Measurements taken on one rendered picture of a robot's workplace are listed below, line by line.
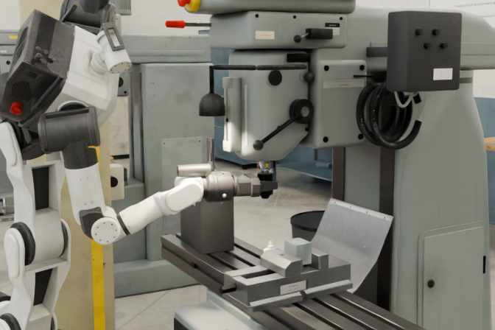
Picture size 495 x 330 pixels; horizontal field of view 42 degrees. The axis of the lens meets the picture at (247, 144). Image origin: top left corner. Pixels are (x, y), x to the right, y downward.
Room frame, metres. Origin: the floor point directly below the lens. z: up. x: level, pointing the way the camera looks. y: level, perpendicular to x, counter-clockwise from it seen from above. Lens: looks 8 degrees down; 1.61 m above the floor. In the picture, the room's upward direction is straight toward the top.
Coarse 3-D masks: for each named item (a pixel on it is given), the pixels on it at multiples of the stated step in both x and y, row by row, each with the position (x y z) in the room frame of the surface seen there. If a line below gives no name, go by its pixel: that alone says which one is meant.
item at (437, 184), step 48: (384, 96) 2.01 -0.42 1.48; (432, 96) 2.02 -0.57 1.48; (432, 144) 2.00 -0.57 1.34; (480, 144) 2.10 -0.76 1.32; (336, 192) 2.20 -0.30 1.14; (384, 192) 2.00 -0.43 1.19; (432, 192) 2.00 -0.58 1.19; (480, 192) 2.10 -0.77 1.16; (432, 240) 1.98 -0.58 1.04; (480, 240) 2.09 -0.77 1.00; (384, 288) 1.99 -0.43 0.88; (432, 288) 1.98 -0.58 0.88; (480, 288) 2.09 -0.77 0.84
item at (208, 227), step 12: (204, 204) 2.09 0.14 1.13; (216, 204) 2.11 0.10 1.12; (228, 204) 2.13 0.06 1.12; (180, 216) 2.28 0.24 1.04; (192, 216) 2.16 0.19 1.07; (204, 216) 2.09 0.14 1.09; (216, 216) 2.11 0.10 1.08; (228, 216) 2.13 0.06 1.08; (180, 228) 2.28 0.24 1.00; (192, 228) 2.16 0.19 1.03; (204, 228) 2.09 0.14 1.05; (216, 228) 2.11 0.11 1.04; (228, 228) 2.13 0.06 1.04; (192, 240) 2.17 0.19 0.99; (204, 240) 2.09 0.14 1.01; (216, 240) 2.11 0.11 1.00; (228, 240) 2.13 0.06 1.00; (204, 252) 2.09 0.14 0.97; (216, 252) 2.11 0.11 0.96
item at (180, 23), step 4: (180, 20) 1.88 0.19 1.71; (168, 24) 1.86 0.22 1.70; (172, 24) 1.86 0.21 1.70; (176, 24) 1.87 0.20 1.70; (180, 24) 1.87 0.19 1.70; (184, 24) 1.88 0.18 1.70; (188, 24) 1.89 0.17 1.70; (192, 24) 1.90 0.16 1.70; (196, 24) 1.90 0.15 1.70; (200, 24) 1.91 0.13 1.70; (204, 24) 1.92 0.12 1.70; (208, 24) 1.92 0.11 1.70; (180, 28) 1.88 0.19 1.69
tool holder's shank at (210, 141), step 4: (208, 140) 2.16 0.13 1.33; (212, 140) 2.16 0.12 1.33; (208, 144) 2.16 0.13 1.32; (212, 144) 2.16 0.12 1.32; (208, 148) 2.16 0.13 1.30; (212, 148) 2.16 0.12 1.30; (208, 152) 2.16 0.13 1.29; (212, 152) 2.16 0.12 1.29; (208, 156) 2.16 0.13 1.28; (212, 156) 2.16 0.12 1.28; (208, 160) 2.16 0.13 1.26; (212, 160) 2.16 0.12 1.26; (212, 164) 2.16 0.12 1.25; (212, 168) 2.15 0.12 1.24
